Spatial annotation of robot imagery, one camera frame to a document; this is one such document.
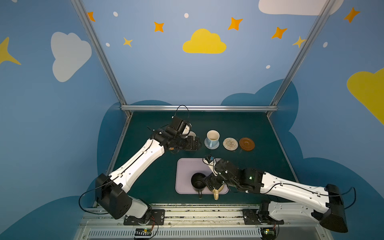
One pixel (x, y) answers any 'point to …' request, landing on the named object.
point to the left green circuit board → (143, 232)
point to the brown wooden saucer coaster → (246, 144)
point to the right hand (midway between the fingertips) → (209, 173)
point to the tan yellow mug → (216, 192)
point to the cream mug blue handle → (212, 137)
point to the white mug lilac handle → (191, 133)
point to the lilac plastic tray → (185, 168)
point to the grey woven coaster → (205, 142)
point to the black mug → (198, 183)
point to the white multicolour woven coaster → (230, 144)
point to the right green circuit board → (268, 233)
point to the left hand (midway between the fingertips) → (194, 143)
